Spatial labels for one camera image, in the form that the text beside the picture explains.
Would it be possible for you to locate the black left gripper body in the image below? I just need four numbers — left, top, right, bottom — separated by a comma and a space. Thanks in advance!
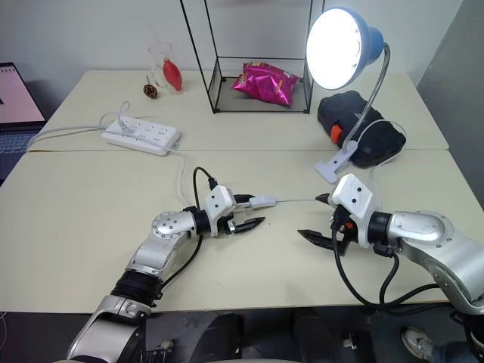
221, 211, 244, 235

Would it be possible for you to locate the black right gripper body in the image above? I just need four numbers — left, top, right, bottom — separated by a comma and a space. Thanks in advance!
328, 203, 355, 259

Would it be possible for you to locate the white lamp cord with switch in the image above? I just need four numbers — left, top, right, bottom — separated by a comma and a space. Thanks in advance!
167, 118, 408, 213

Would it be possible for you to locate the blue gooseneck clamp desk lamp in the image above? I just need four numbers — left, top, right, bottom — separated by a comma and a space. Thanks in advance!
305, 6, 392, 185

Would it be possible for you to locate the black tool case orange latch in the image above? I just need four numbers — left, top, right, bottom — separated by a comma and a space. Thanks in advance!
316, 90, 408, 169

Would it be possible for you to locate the pink foil snack bag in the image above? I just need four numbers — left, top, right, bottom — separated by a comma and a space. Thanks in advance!
231, 61, 300, 110

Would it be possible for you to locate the white power strip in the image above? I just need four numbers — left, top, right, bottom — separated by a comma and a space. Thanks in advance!
101, 114, 182, 157

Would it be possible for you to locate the grey sneaker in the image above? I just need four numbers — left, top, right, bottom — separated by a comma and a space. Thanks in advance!
400, 326, 436, 361

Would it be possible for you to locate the brown dried pine cone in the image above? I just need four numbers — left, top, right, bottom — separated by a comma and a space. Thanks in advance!
142, 74, 160, 99

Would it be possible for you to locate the red rubber bulb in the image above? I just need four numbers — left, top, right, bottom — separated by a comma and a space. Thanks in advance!
162, 55, 183, 92

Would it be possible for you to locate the clear glass cup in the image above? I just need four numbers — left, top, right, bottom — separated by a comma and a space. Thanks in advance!
147, 42, 178, 89

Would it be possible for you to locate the open laptop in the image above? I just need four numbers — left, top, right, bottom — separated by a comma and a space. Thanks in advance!
0, 61, 47, 154

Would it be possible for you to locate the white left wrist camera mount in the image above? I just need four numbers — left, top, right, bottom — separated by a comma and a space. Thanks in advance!
203, 185, 237, 237

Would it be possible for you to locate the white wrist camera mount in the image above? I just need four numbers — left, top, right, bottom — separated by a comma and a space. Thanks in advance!
329, 173, 376, 250
203, 185, 237, 237

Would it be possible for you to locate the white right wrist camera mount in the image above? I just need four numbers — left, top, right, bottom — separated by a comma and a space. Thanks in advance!
329, 173, 376, 250

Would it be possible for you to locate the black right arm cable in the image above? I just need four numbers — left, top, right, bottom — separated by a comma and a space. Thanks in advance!
330, 213, 455, 313

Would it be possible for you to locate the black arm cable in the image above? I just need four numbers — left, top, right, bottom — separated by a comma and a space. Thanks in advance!
330, 213, 455, 313
153, 166, 219, 300

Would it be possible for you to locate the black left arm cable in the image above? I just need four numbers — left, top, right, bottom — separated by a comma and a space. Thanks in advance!
153, 166, 219, 300

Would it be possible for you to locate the black wire frame rack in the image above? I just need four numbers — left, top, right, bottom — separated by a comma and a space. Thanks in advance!
178, 0, 327, 116

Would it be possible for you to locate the white plug with cable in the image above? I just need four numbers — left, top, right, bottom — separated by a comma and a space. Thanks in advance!
98, 100, 133, 134

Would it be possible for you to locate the white power strip cable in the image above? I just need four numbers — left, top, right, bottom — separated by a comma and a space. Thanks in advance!
27, 126, 107, 153

